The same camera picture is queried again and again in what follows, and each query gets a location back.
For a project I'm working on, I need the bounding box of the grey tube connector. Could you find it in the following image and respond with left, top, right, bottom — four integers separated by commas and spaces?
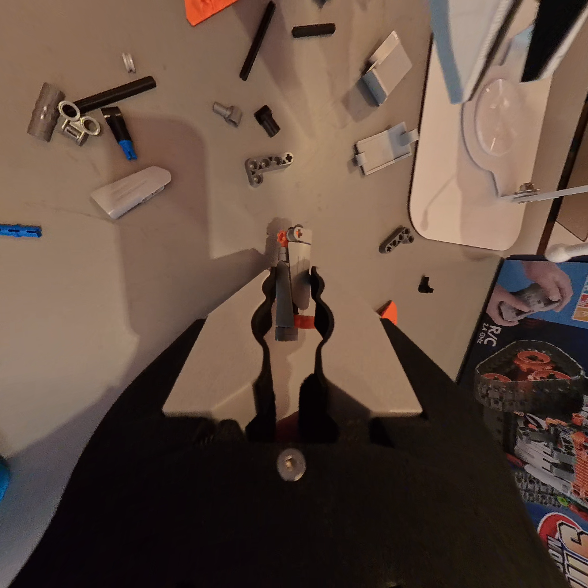
26, 82, 66, 142

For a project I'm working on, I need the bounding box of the black angled connector blue pin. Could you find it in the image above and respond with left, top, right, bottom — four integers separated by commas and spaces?
100, 106, 139, 161

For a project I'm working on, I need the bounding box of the dark blue robot kit box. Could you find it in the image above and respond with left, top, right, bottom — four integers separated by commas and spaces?
455, 257, 588, 588

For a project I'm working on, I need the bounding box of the dark grey angled beam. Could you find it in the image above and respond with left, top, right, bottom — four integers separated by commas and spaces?
379, 225, 414, 254
244, 152, 295, 188

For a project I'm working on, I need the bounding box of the bluish grey curved panel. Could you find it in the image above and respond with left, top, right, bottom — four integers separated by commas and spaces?
360, 30, 413, 107

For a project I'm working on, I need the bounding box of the small grey pin connector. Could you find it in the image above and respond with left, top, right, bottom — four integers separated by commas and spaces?
212, 101, 243, 127

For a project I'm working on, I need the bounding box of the long black axle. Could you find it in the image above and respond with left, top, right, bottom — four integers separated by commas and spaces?
73, 75, 157, 116

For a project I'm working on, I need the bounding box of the white curved panel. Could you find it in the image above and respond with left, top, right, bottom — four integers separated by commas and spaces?
90, 166, 172, 220

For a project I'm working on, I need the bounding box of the grey cylinder assembly orange connector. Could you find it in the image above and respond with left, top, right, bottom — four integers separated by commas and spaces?
274, 246, 318, 343

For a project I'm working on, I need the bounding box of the grey cross connector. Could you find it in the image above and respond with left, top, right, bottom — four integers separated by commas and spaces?
57, 100, 102, 147

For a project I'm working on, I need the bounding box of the short black axle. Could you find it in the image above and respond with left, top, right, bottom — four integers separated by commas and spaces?
291, 22, 336, 39

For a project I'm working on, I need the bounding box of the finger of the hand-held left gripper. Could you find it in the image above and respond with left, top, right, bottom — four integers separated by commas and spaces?
428, 0, 515, 105
520, 0, 588, 83

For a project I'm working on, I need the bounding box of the grey curved ribbed panel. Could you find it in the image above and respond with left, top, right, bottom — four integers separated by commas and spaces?
287, 241, 313, 311

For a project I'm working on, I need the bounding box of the light grey hinged panel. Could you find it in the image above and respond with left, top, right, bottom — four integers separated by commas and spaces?
352, 121, 420, 176

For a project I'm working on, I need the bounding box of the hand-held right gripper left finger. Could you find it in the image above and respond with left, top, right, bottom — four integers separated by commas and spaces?
162, 269, 276, 424

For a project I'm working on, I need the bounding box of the medium black axle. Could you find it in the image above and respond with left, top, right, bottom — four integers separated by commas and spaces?
238, 1, 277, 82

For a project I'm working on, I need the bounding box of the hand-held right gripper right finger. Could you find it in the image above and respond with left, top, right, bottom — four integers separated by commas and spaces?
308, 266, 423, 420

